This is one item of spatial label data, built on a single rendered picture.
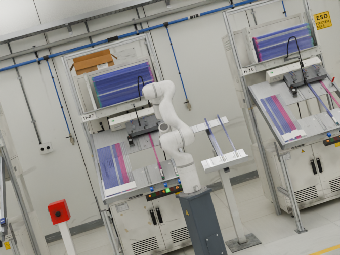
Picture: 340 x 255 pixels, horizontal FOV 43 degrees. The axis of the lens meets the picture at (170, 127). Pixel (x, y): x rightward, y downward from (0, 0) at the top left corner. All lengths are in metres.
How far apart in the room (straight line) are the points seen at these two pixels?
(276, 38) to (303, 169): 1.16
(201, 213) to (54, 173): 2.85
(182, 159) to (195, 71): 2.64
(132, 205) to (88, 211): 1.79
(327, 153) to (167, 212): 1.47
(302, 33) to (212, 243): 2.07
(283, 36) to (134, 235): 2.14
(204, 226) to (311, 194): 1.40
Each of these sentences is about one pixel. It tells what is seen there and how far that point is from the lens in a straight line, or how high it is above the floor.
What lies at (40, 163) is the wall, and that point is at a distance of 5.32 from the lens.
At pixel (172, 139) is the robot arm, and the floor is 1.08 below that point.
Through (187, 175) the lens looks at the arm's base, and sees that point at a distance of 2.74.
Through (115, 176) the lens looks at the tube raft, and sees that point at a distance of 3.39.
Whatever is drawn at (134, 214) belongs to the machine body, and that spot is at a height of 0.46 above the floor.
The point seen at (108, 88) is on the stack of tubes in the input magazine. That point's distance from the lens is 3.66.
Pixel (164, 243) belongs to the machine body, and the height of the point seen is 0.14.
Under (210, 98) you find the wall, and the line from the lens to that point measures 5.26.
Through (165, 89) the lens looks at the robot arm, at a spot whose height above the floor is 1.39.
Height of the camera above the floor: 1.41
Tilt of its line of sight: 5 degrees down
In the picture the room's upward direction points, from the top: 16 degrees counter-clockwise
